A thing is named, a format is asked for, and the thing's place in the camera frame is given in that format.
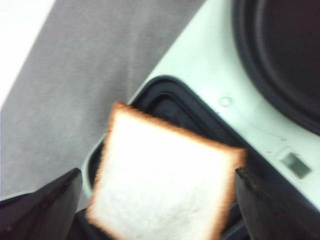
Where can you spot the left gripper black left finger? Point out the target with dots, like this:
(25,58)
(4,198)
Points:
(44,214)

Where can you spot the white bread slice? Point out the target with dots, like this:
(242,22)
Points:
(158,181)

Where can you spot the mint green breakfast maker base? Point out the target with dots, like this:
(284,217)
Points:
(201,85)

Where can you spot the black round frying pan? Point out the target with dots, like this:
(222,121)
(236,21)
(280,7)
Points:
(278,42)

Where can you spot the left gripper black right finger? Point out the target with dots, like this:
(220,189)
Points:
(270,214)

